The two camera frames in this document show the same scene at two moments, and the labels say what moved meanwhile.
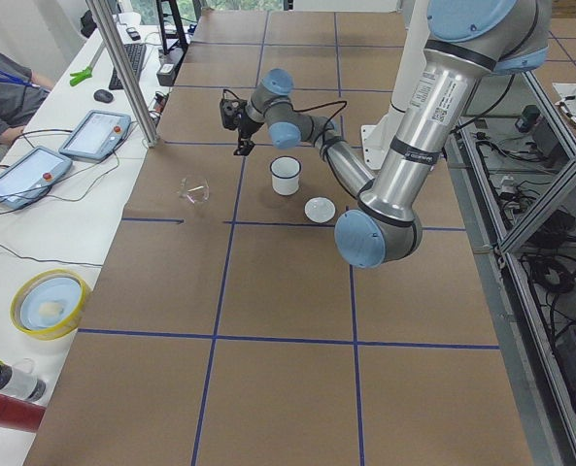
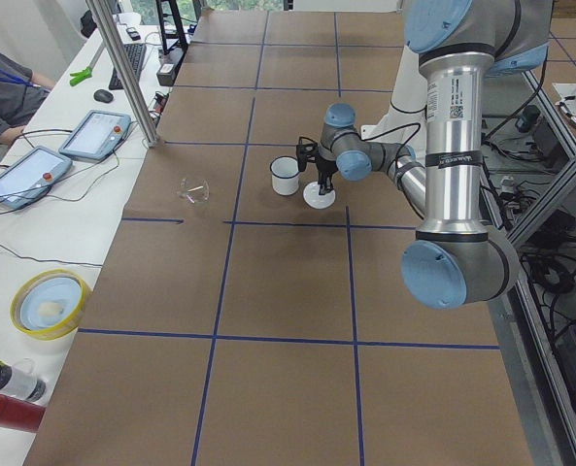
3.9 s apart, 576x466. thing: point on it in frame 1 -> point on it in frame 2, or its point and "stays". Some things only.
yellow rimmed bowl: [49, 304] stays
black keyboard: [136, 53] stays
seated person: [8, 95] stays
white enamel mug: [285, 174] stays
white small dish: [320, 210] -> [315, 200]
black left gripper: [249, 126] -> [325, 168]
